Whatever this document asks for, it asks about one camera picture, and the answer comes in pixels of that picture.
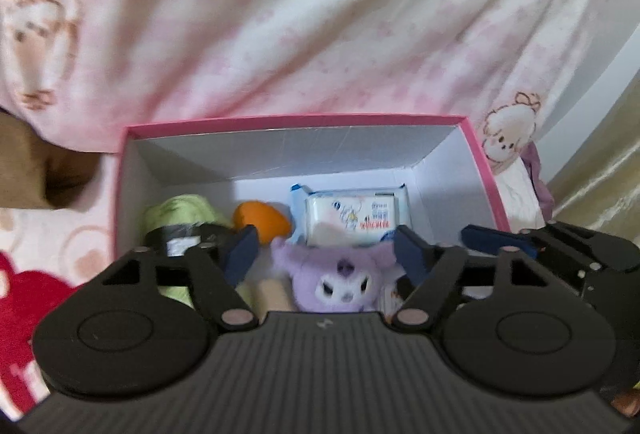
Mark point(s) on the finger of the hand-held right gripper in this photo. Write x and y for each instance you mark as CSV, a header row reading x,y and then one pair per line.
x,y
490,239

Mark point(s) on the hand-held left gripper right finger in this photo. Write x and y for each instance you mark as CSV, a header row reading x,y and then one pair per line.
x,y
412,256

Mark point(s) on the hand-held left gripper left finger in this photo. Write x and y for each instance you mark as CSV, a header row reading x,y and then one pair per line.
x,y
242,254

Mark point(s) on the orange makeup sponge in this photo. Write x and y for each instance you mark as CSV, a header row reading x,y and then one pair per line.
x,y
260,219

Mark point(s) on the purple plush toy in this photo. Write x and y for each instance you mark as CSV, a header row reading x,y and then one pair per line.
x,y
305,274

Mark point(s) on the green yarn ball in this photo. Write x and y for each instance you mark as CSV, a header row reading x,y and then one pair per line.
x,y
185,211

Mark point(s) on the small white tissue pack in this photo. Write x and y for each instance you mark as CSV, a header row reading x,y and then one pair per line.
x,y
350,214

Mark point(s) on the white wet wipes pack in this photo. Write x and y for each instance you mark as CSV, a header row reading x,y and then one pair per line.
x,y
300,196

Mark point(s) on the pink cardboard box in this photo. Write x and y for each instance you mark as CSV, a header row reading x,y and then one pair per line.
x,y
300,153

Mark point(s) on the cream satin curtain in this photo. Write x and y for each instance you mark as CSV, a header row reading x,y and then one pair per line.
x,y
600,174

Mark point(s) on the red bear printed blanket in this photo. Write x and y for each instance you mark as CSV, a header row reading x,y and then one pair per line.
x,y
30,294

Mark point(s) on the brown pillow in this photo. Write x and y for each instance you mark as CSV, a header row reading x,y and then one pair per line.
x,y
30,163

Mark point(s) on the pink printed pillow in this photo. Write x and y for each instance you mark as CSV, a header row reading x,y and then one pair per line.
x,y
300,13

